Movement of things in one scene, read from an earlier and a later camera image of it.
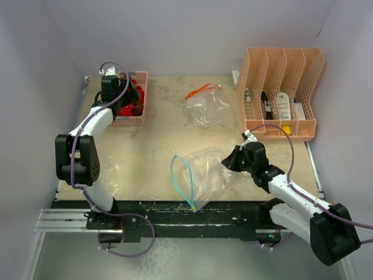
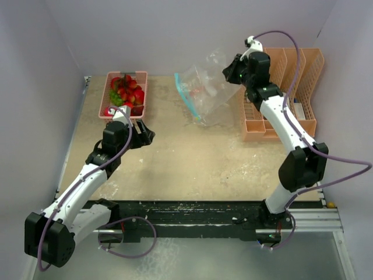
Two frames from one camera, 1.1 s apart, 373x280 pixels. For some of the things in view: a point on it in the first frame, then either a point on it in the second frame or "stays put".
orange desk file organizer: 274,87 stays put
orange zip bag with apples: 210,107 stays put
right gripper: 231,161 -> 229,72
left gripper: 132,95 -> 144,137
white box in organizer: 299,111 stays put
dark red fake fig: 137,110 stays put
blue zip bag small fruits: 202,175 -> 204,87
